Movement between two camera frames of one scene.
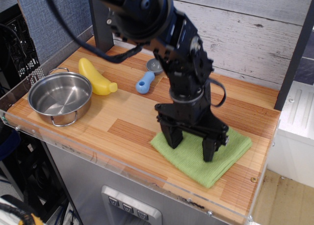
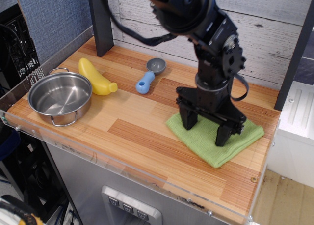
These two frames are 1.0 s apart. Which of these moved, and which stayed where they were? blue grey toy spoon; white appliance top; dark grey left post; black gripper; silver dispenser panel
Moved: black gripper
Stayed: blue grey toy spoon; dark grey left post; white appliance top; silver dispenser panel
